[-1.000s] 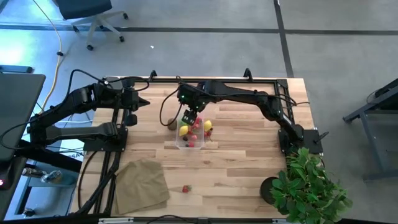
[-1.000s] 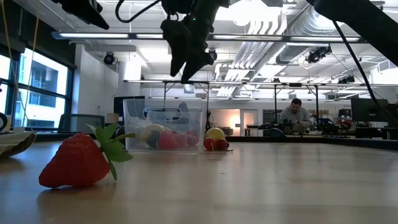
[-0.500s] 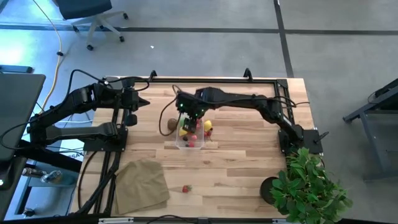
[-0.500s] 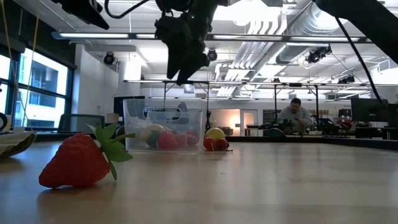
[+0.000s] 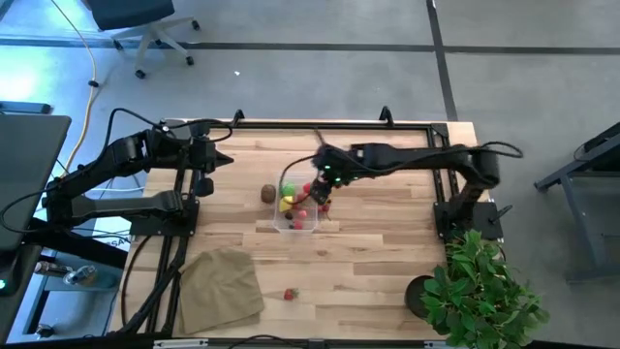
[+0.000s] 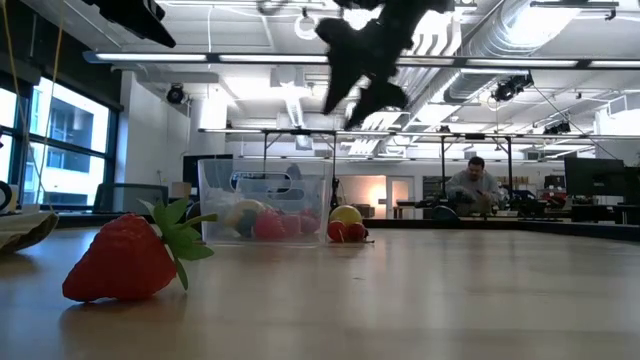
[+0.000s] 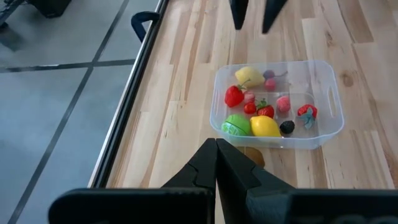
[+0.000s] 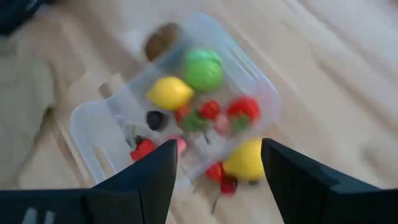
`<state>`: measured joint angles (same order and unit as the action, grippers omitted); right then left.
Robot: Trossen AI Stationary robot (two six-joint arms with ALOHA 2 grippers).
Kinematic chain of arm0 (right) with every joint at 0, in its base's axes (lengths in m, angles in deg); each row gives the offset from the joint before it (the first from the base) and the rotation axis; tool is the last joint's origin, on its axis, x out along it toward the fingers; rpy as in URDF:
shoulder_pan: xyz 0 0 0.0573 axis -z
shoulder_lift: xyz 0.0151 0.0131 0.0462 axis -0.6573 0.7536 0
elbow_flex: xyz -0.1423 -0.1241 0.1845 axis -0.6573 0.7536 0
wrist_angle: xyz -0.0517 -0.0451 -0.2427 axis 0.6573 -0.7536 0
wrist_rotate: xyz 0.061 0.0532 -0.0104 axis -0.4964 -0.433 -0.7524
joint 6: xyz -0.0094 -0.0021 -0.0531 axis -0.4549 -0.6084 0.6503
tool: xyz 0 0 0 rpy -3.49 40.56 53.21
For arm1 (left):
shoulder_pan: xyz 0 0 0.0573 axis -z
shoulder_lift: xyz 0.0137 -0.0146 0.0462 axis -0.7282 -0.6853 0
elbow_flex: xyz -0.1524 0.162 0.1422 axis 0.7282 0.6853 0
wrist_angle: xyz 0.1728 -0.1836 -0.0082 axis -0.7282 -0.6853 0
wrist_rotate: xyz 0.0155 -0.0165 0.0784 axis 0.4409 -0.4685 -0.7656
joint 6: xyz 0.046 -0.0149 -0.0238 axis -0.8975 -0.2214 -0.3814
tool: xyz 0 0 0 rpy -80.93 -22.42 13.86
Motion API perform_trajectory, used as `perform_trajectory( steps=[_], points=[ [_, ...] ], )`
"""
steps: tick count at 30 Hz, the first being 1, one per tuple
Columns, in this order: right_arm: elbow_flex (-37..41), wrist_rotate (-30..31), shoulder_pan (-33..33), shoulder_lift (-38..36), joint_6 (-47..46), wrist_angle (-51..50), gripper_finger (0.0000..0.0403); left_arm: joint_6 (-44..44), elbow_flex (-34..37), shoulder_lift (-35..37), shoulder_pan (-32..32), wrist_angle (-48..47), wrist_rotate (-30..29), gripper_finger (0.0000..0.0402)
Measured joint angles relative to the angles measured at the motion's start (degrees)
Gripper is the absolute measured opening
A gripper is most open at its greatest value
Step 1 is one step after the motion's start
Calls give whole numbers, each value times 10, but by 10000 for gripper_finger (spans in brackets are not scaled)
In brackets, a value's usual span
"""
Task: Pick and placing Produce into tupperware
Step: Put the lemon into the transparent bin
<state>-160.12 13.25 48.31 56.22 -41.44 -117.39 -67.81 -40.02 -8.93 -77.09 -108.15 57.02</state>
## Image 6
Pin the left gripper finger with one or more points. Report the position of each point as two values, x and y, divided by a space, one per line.
161 36

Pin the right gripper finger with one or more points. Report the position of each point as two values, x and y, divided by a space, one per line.
380 97
342 85

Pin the clear plastic tupperware container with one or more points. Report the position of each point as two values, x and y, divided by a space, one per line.
310 200

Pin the yellow plastic lemon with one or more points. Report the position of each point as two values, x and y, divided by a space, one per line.
346 214
245 206

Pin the green plastic lime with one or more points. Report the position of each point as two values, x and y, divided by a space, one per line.
246 225

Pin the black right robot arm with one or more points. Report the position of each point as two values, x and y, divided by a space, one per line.
425 5

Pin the black hanging spotlight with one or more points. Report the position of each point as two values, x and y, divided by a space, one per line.
510 89
176 94

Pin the large glass window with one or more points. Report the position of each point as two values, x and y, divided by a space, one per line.
70 125

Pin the person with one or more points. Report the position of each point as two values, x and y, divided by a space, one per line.
472 190

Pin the olive green cloth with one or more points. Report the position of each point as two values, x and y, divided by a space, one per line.
25 230

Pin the black metal frame rig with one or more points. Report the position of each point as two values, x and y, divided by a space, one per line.
280 131

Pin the black aluminium frame rail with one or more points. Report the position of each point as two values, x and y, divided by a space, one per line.
400 223
600 232

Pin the silver ventilation duct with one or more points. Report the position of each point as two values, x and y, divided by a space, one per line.
500 40

